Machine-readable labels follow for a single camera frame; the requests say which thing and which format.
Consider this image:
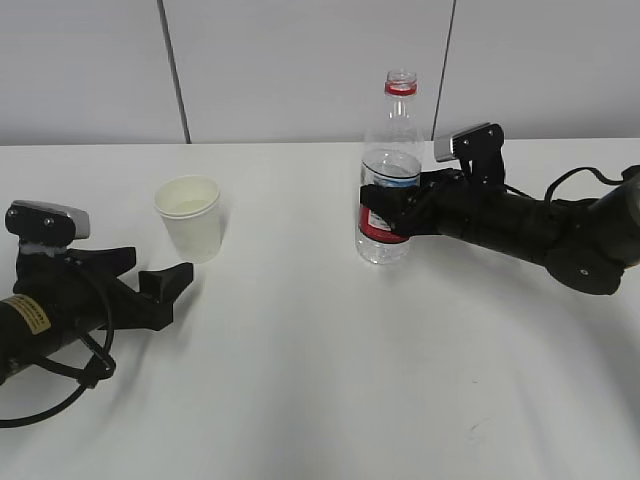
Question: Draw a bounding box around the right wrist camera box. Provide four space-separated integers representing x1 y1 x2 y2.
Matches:
433 122 506 186

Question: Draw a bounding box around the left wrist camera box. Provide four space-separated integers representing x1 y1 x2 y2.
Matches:
5 200 91 248

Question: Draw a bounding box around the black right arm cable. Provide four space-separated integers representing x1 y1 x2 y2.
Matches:
502 165 634 206

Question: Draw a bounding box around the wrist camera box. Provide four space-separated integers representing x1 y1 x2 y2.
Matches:
433 122 506 186
5 200 91 248

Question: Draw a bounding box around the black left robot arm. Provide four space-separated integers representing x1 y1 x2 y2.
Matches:
1 247 194 388

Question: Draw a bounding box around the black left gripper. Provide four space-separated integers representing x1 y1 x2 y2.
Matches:
13 246 194 331

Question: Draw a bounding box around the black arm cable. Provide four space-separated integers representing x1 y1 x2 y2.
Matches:
0 259 118 430
502 165 634 206

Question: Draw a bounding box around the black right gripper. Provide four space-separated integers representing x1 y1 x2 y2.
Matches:
359 168 480 238

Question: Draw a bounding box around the white paper cup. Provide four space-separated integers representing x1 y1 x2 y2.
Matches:
154 175 223 263

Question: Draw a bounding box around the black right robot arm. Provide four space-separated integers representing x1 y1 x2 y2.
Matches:
360 166 639 295

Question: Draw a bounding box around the clear plastic water bottle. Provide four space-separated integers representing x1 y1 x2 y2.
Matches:
355 69 425 265

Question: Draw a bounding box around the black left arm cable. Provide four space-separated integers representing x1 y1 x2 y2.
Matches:
0 259 118 430

